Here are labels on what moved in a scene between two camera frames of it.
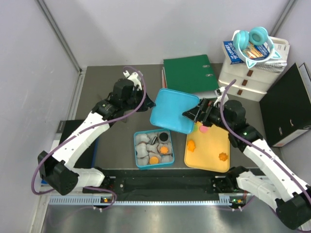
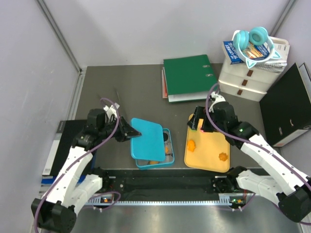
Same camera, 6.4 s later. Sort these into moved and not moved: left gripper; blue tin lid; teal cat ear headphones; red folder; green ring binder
Moved: left gripper; blue tin lid
Not moved: green ring binder; red folder; teal cat ear headphones
